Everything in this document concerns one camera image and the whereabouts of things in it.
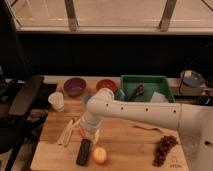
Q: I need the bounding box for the round metal dish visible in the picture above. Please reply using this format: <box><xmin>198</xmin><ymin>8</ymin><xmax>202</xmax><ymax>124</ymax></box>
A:
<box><xmin>180</xmin><ymin>70</ymin><xmax>205</xmax><ymax>87</ymax></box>

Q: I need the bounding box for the yellow apple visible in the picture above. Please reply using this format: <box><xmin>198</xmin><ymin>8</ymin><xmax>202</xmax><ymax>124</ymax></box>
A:
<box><xmin>93</xmin><ymin>147</ymin><xmax>107</xmax><ymax>164</ymax></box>

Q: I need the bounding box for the white plastic cup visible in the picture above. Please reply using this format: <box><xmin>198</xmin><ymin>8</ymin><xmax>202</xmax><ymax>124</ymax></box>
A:
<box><xmin>48</xmin><ymin>92</ymin><xmax>64</xmax><ymax>112</ymax></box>

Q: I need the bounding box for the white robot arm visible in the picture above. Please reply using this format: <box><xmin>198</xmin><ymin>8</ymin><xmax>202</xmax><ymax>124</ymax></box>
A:
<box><xmin>80</xmin><ymin>88</ymin><xmax>213</xmax><ymax>171</ymax></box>

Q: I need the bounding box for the green plastic tray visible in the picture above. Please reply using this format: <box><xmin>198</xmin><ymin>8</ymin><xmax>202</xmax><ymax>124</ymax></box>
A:
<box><xmin>120</xmin><ymin>75</ymin><xmax>175</xmax><ymax>103</ymax></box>

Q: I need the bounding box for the white cloth in tray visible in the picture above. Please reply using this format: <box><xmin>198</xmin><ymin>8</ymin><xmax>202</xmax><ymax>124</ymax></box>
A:
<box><xmin>151</xmin><ymin>92</ymin><xmax>167</xmax><ymax>103</ymax></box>

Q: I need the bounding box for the purple bowl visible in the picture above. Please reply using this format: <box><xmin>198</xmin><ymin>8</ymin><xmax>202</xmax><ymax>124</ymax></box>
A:
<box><xmin>63</xmin><ymin>77</ymin><xmax>86</xmax><ymax>97</ymax></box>

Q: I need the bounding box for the dark spoon in tray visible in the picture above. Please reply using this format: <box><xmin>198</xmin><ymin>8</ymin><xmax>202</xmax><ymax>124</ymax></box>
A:
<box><xmin>129</xmin><ymin>84</ymin><xmax>144</xmax><ymax>101</ymax></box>

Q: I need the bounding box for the bunch of red grapes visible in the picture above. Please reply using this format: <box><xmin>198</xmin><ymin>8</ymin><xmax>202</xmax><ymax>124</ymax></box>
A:
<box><xmin>153</xmin><ymin>135</ymin><xmax>178</xmax><ymax>167</ymax></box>

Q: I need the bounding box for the black office chair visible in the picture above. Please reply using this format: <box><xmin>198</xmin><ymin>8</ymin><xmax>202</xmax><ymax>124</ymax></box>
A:
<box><xmin>0</xmin><ymin>0</ymin><xmax>46</xmax><ymax>171</ymax></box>

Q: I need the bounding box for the blue plastic cup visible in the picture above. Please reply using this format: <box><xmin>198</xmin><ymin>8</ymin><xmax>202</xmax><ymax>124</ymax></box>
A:
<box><xmin>83</xmin><ymin>95</ymin><xmax>91</xmax><ymax>106</ymax></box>

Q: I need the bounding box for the orange bowl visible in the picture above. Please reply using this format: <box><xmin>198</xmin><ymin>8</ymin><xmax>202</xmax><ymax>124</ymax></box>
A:
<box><xmin>96</xmin><ymin>79</ymin><xmax>118</xmax><ymax>93</ymax></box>

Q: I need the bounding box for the black eraser block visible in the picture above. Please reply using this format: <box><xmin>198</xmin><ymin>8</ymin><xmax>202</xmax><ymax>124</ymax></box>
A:
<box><xmin>76</xmin><ymin>139</ymin><xmax>91</xmax><ymax>166</ymax></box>

